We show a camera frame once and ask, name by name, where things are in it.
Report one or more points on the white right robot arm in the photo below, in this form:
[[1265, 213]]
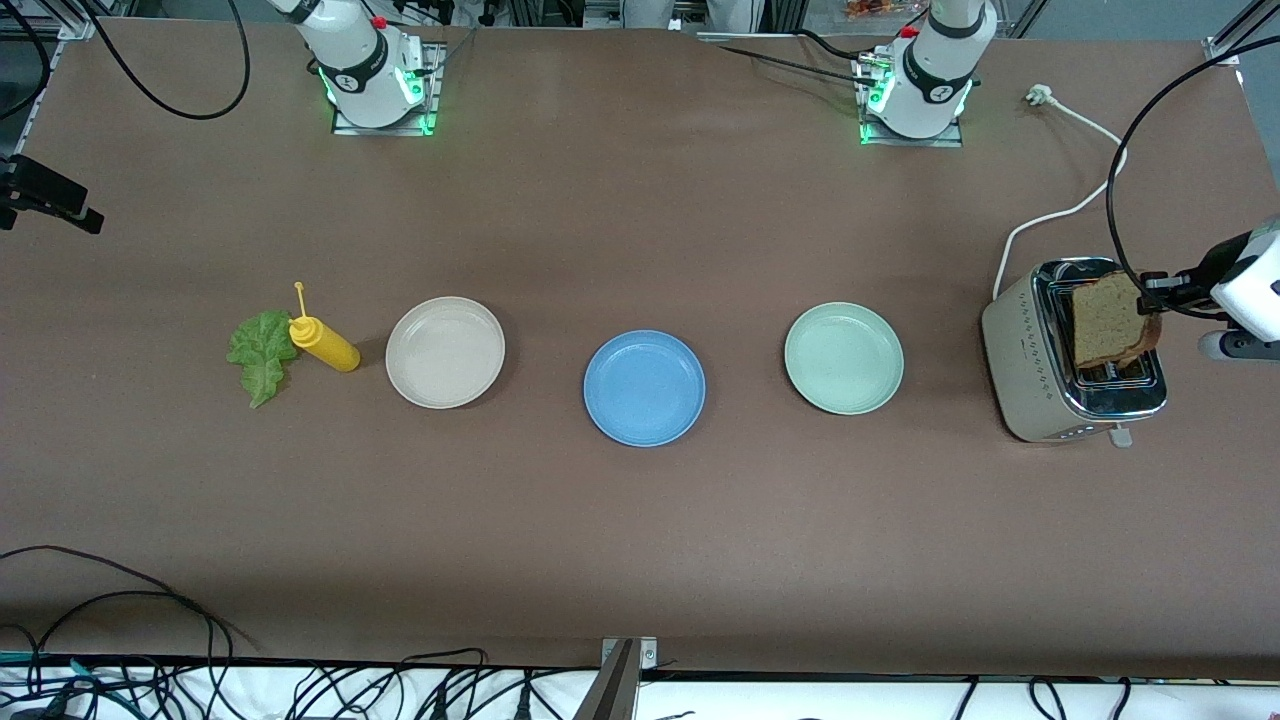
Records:
[[360, 60]]

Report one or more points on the light brown bread slice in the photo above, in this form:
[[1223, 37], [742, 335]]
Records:
[[1110, 320]]

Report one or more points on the aluminium frame profile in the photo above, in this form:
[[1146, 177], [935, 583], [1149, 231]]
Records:
[[75, 25], [1222, 50]]

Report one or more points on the orange snack packet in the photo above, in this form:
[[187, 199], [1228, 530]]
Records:
[[880, 8]]

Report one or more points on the beige round plate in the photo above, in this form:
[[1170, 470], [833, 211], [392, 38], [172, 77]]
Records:
[[445, 352]]

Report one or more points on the blue round plate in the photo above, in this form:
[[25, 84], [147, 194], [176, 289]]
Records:
[[645, 388]]

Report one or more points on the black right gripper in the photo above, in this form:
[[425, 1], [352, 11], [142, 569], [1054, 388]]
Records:
[[30, 186]]

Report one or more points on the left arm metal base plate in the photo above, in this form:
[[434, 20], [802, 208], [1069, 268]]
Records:
[[910, 142]]

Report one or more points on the person in light clothes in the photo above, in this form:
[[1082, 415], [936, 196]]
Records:
[[740, 10]]

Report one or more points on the green lettuce leaf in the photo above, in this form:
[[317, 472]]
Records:
[[260, 350]]

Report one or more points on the metal table edge bracket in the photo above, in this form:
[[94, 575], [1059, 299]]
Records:
[[615, 690]]

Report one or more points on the beige chrome toaster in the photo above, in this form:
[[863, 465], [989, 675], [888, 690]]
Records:
[[1020, 370]]

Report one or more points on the green round plate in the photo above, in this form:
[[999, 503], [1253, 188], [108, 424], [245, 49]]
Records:
[[843, 358]]

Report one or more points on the yellow squeeze bottle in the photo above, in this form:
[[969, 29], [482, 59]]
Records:
[[330, 348]]

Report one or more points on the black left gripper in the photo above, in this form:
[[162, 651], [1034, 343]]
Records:
[[1203, 275]]

